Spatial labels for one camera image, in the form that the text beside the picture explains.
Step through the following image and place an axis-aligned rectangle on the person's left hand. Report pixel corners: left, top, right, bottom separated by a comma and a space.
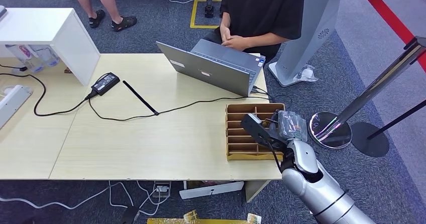
222, 35, 251, 52

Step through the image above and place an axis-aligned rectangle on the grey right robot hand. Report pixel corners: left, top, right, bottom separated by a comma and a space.
268, 110, 309, 144

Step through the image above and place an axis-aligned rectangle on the person's right hand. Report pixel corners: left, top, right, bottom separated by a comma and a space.
220, 25, 233, 44

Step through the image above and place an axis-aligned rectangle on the person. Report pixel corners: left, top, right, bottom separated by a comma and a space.
202, 0, 306, 64
70, 0, 138, 33

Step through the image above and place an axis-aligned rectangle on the grey laptop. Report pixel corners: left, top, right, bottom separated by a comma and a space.
156, 38, 266, 98

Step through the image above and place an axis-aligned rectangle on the yellow floor tape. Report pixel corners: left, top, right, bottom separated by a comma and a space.
189, 0, 223, 30

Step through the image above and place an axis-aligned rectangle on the wooden compartment tray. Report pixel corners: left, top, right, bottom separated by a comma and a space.
225, 103, 286, 162

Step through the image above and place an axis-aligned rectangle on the crumpled clear plastic wrap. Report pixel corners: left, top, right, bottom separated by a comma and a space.
294, 64, 319, 83

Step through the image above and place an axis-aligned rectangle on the grey floor kiosk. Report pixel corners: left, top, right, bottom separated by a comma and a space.
268, 0, 344, 88

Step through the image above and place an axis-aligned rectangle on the white flat box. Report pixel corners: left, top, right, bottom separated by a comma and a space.
178, 181, 245, 200

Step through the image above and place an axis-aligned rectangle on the black power adapter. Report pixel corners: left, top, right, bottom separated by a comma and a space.
90, 71, 121, 97

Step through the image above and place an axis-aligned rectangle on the yellow sheet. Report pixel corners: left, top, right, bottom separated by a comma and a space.
147, 217, 249, 224

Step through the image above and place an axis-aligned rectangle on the red barrier belt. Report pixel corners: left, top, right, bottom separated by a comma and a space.
354, 0, 426, 73

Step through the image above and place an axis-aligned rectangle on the white shelf riser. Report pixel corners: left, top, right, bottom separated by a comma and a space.
0, 7, 101, 87

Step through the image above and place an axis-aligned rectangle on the clear plastic bottle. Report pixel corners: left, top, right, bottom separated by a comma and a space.
31, 44, 61, 68
6, 44, 45, 74

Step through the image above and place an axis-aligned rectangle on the white flat device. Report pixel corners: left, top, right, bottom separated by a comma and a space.
0, 84, 33, 130

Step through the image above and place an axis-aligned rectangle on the black stand post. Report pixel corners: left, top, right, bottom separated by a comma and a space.
203, 0, 216, 19

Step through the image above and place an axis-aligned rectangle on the thin black cable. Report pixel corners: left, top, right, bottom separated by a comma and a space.
255, 86, 293, 109

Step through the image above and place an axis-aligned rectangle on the black stanchion post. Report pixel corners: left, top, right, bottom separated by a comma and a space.
351, 99, 426, 158

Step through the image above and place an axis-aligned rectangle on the black laptop charging cable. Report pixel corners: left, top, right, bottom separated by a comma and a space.
87, 95, 271, 122

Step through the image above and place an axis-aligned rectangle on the chrome stanchion post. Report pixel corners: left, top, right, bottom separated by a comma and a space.
308, 36, 426, 150

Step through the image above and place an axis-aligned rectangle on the black strap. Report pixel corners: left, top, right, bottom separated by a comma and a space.
122, 80, 160, 117

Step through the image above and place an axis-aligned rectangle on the looped white cable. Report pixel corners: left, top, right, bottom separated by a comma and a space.
136, 181, 171, 217

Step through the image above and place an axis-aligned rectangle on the black adapter mains cord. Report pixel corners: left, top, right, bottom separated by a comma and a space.
0, 72, 98, 118

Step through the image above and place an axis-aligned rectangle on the black plug cable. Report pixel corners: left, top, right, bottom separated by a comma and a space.
0, 64, 28, 72

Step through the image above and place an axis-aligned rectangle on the long white cable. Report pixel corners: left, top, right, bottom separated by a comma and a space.
0, 181, 135, 211

